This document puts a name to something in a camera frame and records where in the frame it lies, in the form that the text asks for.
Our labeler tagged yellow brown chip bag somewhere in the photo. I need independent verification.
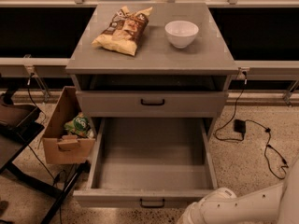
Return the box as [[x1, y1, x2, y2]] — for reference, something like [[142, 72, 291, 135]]
[[92, 6, 152, 56]]

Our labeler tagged grey top drawer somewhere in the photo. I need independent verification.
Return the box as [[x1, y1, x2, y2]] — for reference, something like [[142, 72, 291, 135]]
[[76, 91, 227, 118]]

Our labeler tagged grey drawer cabinet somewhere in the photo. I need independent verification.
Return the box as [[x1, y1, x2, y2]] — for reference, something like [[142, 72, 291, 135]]
[[66, 1, 237, 134]]

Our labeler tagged black power adapter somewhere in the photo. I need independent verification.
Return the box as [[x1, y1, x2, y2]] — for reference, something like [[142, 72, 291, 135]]
[[234, 119, 246, 133]]

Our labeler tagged green snack bag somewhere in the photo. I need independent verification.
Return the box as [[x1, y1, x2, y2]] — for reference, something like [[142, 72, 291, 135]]
[[64, 112, 93, 138]]

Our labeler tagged grey drawer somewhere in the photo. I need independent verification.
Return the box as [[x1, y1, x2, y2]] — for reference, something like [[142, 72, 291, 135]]
[[76, 91, 227, 118], [74, 118, 218, 208]]

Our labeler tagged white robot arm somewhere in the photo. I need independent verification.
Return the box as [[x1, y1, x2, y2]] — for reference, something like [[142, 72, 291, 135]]
[[176, 157, 299, 224]]

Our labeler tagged black cable left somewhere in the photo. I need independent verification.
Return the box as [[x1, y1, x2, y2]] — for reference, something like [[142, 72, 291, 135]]
[[25, 72, 76, 224]]

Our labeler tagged black cable on floor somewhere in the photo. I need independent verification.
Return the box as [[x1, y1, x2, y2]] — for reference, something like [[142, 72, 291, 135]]
[[213, 70, 290, 181]]

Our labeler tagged black desk frame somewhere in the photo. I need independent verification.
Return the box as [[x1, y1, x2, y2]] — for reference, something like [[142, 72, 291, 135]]
[[0, 75, 92, 224]]

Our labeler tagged cardboard box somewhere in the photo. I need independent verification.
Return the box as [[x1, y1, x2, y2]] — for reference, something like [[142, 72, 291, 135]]
[[42, 87, 95, 164]]

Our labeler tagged white bowl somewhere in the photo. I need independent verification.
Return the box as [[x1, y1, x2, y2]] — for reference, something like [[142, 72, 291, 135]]
[[164, 21, 199, 49]]

